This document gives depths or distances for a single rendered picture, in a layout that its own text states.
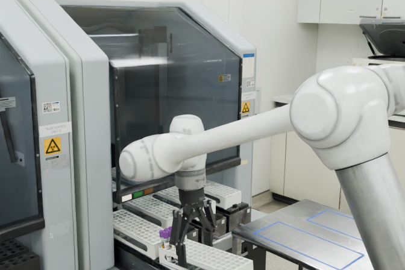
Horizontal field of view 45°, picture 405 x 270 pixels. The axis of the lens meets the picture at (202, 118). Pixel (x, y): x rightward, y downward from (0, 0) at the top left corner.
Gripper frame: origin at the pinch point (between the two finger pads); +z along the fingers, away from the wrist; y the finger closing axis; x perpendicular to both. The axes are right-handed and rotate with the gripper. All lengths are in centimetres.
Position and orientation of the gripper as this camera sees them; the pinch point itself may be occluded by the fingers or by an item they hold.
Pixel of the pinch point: (195, 253)
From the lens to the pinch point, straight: 150.0
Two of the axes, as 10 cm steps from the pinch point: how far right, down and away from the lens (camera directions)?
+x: -7.1, -0.5, 7.0
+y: 7.0, -1.4, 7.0
